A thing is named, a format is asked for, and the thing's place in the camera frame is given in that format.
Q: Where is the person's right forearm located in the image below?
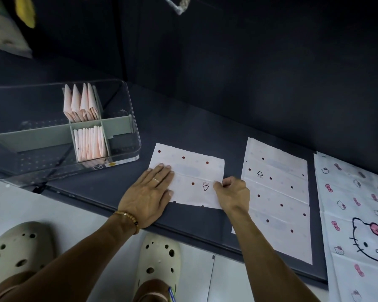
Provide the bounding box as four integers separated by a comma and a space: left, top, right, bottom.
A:
231, 207, 322, 302

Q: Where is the cream clog shoe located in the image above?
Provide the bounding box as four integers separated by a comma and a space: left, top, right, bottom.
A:
0, 221, 56, 293
133, 233, 182, 302

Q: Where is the person's left forearm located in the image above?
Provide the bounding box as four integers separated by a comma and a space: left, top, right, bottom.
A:
0, 213, 139, 302

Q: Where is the brown bead bracelet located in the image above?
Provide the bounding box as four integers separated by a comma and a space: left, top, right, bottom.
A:
113, 211, 141, 235

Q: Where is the pink bags row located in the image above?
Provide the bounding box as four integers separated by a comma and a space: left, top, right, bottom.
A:
98, 125, 108, 159

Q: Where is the stack of polka dot bags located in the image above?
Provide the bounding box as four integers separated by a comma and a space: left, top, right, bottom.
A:
231, 137, 313, 266

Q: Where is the cream right clog shoe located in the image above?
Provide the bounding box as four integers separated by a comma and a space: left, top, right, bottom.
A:
133, 233, 182, 302

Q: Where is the cream left clog shoe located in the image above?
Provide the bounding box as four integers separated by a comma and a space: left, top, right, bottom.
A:
0, 221, 56, 293

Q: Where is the person's left hand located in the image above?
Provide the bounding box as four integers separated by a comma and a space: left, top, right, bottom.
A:
117, 163, 176, 231

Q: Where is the person's right hand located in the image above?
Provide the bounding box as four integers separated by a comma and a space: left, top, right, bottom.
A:
213, 176, 251, 215

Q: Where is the clear plastic organizer box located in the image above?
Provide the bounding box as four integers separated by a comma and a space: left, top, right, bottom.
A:
0, 79, 142, 187

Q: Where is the person's right leg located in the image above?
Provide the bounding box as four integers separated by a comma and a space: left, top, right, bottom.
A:
133, 279, 177, 302

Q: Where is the dark blue sofa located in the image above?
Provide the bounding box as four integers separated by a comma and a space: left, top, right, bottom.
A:
0, 0, 378, 290

